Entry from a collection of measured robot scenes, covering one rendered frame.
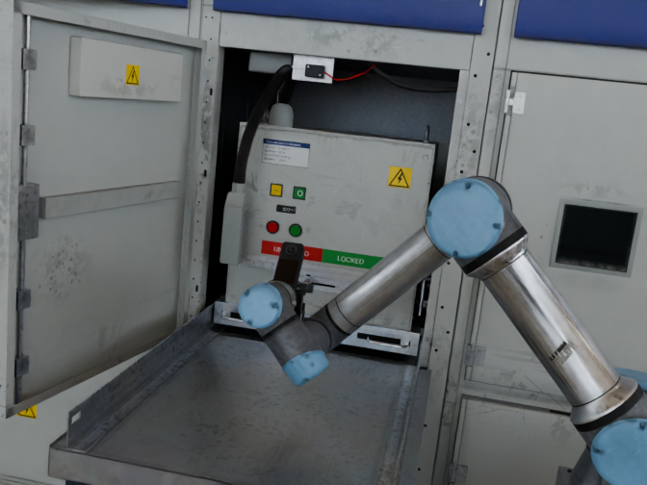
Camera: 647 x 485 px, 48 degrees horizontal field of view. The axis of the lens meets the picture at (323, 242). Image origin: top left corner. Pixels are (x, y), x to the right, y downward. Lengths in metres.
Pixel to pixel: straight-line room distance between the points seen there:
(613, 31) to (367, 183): 0.64
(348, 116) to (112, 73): 1.17
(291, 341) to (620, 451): 0.54
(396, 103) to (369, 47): 0.79
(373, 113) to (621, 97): 1.03
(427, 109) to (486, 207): 1.44
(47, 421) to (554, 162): 1.50
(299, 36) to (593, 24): 0.65
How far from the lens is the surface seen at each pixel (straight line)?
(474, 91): 1.73
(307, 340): 1.28
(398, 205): 1.79
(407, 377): 1.76
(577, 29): 1.73
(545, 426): 1.87
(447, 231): 1.11
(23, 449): 2.28
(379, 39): 1.75
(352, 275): 1.79
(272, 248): 1.86
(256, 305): 1.26
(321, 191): 1.82
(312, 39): 1.77
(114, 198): 1.60
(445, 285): 1.78
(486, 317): 1.77
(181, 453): 1.34
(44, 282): 1.51
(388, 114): 2.52
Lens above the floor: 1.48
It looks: 11 degrees down
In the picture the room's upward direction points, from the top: 6 degrees clockwise
